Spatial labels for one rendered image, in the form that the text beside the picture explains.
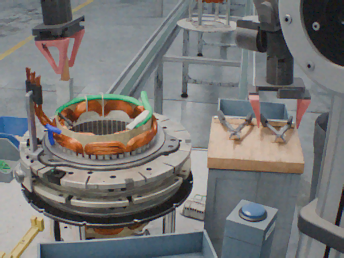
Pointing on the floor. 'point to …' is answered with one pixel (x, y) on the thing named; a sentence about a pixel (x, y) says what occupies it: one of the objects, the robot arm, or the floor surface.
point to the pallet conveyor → (138, 84)
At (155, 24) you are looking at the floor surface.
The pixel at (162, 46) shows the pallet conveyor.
